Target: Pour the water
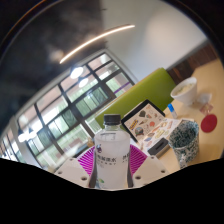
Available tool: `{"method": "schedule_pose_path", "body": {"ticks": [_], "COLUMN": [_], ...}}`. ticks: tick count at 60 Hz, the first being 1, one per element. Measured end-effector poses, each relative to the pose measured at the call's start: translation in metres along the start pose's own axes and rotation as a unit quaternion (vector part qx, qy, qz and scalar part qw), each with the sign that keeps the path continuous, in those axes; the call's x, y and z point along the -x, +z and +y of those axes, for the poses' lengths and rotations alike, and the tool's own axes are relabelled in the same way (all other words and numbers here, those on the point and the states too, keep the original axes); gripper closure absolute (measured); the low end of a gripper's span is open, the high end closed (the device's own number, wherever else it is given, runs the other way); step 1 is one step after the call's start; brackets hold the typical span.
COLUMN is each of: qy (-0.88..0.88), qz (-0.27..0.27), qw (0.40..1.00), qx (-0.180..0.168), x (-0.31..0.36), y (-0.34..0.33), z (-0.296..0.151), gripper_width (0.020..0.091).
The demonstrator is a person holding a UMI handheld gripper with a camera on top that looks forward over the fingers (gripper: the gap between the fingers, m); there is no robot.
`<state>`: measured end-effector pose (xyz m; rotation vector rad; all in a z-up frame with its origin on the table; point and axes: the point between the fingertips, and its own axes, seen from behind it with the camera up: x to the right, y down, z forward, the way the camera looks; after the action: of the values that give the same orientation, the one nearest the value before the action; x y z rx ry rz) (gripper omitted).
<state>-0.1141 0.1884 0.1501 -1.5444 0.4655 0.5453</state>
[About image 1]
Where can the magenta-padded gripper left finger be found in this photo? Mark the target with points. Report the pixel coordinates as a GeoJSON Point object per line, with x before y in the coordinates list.
{"type": "Point", "coordinates": [71, 171]}

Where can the speckled green ceramic cup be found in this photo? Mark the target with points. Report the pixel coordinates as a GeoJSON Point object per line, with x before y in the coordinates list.
{"type": "Point", "coordinates": [185, 143]}

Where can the flat round red coaster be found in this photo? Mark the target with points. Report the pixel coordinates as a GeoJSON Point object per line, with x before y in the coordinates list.
{"type": "Point", "coordinates": [209, 123]}

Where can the colourful sticker sheet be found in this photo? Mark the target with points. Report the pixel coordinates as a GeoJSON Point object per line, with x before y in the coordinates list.
{"type": "Point", "coordinates": [161, 130]}

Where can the white ceramic bowl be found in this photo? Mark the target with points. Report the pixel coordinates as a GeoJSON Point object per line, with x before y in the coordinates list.
{"type": "Point", "coordinates": [185, 95]}

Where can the small blue-capped white tube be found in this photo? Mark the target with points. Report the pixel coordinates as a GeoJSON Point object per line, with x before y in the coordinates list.
{"type": "Point", "coordinates": [172, 111]}

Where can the long linear ceiling light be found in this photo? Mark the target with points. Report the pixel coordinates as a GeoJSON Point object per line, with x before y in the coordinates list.
{"type": "Point", "coordinates": [96, 39]}

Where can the black pendant ceiling lamps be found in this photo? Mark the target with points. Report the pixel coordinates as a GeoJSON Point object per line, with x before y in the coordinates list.
{"type": "Point", "coordinates": [76, 72]}

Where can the green upholstered bench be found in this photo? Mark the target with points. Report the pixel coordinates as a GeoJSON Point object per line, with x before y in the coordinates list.
{"type": "Point", "coordinates": [143, 91]}

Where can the small white receipt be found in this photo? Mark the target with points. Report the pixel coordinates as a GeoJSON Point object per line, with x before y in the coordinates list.
{"type": "Point", "coordinates": [204, 98]}

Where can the black-framed window wall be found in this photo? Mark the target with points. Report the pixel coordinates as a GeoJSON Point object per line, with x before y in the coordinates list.
{"type": "Point", "coordinates": [66, 113]}

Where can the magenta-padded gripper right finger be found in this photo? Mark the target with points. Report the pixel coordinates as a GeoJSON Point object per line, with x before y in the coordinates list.
{"type": "Point", "coordinates": [150, 170]}

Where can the clear plastic water bottle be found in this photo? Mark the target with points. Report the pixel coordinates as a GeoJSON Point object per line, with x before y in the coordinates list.
{"type": "Point", "coordinates": [111, 156]}

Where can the black-framed sticker tablet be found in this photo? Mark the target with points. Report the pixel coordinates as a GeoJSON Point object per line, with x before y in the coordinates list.
{"type": "Point", "coordinates": [143, 120]}

